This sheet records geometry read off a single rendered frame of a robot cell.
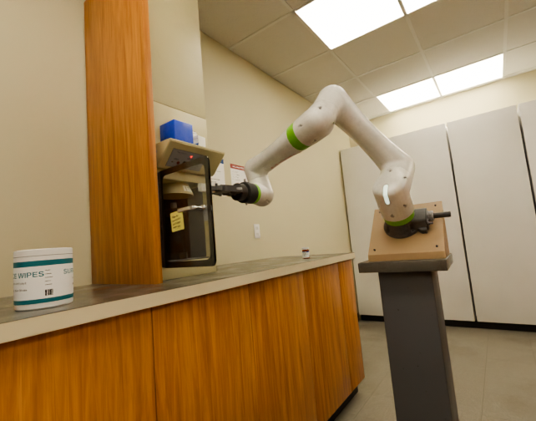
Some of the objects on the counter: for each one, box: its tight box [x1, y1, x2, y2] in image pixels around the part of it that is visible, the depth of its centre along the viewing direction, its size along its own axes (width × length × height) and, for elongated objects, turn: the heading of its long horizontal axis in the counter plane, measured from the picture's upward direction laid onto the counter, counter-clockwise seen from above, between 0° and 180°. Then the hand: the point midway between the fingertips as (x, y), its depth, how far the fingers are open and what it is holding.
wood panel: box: [83, 0, 163, 284], centre depth 139 cm, size 49×3×140 cm
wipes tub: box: [13, 247, 73, 312], centre depth 84 cm, size 13×13×15 cm
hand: (206, 188), depth 120 cm, fingers closed
